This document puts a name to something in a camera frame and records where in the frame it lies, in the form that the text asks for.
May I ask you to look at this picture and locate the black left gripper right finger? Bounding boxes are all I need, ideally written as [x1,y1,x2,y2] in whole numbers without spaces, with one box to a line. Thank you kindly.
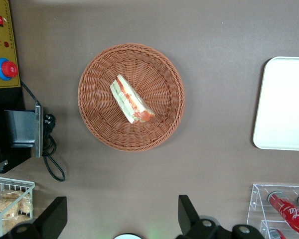
[175,194,222,239]

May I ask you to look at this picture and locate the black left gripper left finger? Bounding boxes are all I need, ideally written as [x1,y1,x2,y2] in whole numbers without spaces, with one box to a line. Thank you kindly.
[4,196,68,239]

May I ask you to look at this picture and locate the triangular sandwich white bread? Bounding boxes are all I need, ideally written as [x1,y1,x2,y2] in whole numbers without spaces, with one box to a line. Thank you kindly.
[110,74,156,124]

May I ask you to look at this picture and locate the cream plastic tray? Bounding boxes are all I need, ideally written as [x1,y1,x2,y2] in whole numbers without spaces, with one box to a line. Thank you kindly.
[252,56,299,151]

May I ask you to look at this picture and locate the round brown wicker basket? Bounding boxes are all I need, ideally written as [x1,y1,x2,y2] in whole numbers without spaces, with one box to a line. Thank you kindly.
[77,43,186,152]

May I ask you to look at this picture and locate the clear bag rice crackers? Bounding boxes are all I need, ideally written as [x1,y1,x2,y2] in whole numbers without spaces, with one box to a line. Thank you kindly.
[0,199,21,221]
[0,189,33,215]
[0,213,33,237]

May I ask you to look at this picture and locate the clear acrylic bottle rack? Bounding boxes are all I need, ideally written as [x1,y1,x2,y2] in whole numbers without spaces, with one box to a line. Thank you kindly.
[246,183,299,239]

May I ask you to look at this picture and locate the black fryer yellow control panel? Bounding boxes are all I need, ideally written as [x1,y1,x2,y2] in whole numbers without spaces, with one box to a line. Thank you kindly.
[0,0,44,175]

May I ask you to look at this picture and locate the white wire rack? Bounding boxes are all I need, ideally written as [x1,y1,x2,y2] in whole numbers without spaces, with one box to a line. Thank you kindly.
[0,175,36,239]

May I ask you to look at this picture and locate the black fryer power cable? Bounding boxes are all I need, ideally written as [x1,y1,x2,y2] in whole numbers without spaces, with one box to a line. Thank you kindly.
[20,81,66,182]

